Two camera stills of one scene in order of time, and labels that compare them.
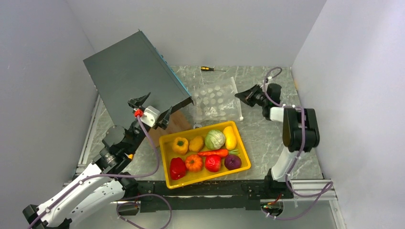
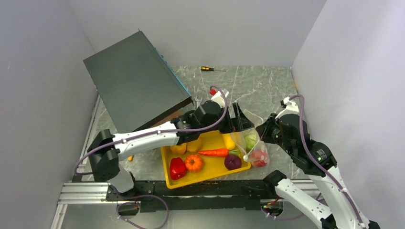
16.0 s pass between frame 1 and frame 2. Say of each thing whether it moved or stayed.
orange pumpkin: stayed
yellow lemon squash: stayed
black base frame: stayed
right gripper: moved
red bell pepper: stayed
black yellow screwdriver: stayed
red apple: moved
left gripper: moved
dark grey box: stayed
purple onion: stayed
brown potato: stayed
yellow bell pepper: stayed
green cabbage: moved
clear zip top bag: moved
